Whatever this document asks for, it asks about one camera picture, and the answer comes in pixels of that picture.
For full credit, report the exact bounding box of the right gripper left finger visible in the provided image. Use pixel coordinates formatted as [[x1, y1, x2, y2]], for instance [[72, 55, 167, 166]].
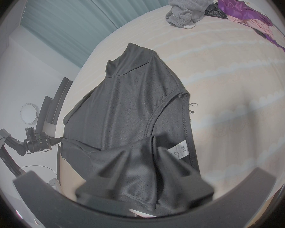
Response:
[[76, 151, 132, 199]]

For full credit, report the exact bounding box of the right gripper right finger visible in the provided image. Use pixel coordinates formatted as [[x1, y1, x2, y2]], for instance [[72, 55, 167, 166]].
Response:
[[158, 147, 214, 199]]

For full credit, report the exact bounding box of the black T-shirt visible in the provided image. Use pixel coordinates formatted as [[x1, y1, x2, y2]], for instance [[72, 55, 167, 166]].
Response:
[[58, 42, 201, 217]]

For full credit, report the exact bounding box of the bed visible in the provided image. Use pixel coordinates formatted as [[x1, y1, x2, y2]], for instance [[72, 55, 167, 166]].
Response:
[[57, 0, 285, 209]]

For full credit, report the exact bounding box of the black chest of drawers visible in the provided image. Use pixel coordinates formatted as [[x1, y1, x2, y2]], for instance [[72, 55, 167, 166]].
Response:
[[36, 77, 74, 133]]

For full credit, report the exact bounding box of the pink garment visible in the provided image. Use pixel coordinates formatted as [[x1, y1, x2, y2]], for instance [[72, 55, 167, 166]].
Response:
[[228, 14, 276, 41]]

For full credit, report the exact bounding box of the shiny black garment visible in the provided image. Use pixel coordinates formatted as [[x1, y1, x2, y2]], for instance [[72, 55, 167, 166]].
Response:
[[204, 3, 228, 20]]

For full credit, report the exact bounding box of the grey garment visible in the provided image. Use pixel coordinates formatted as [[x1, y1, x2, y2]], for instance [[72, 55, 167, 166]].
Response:
[[165, 0, 214, 29]]

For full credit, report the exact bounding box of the purple satin garment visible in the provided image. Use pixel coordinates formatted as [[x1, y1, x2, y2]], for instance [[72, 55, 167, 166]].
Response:
[[217, 0, 285, 68]]

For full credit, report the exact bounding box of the black cable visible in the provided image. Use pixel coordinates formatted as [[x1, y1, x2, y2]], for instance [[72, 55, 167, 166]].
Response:
[[19, 165, 59, 176]]

